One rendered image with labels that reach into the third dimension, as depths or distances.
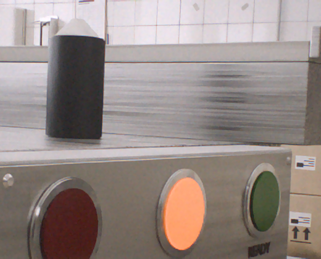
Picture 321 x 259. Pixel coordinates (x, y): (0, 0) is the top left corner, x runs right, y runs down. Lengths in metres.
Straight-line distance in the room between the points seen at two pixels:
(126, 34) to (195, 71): 4.40
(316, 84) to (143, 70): 0.11
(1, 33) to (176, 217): 4.97
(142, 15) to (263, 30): 0.76
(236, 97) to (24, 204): 0.24
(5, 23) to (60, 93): 4.85
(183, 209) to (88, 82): 0.11
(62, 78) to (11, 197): 0.18
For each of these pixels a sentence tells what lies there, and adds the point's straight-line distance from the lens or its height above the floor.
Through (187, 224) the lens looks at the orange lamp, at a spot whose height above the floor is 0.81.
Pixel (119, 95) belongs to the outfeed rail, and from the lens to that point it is 0.54.
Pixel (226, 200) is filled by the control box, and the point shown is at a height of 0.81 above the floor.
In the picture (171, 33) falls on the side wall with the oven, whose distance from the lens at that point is 4.76.
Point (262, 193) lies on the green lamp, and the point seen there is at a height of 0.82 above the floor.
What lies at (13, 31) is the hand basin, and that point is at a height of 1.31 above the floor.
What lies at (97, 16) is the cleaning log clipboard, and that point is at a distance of 5.01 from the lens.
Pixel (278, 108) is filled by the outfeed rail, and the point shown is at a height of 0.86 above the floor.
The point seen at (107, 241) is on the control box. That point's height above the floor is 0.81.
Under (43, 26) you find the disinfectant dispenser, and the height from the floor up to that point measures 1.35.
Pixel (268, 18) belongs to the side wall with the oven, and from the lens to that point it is 4.54.
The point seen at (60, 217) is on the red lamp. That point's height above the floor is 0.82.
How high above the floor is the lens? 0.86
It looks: 4 degrees down
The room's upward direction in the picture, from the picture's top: 2 degrees clockwise
